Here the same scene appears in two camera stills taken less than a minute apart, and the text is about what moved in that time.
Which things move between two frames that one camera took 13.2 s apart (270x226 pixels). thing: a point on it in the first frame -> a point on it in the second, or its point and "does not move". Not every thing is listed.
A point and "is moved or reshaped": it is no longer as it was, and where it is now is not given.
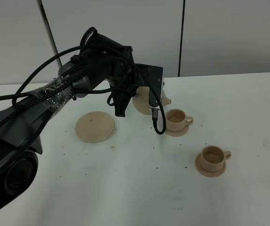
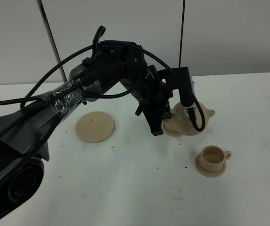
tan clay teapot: x=140 y=100 is moved or reshaped
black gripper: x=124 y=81 -> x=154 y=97
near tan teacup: x=212 y=158 does not move
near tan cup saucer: x=208 y=174 does not move
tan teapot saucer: x=94 y=127 does not move
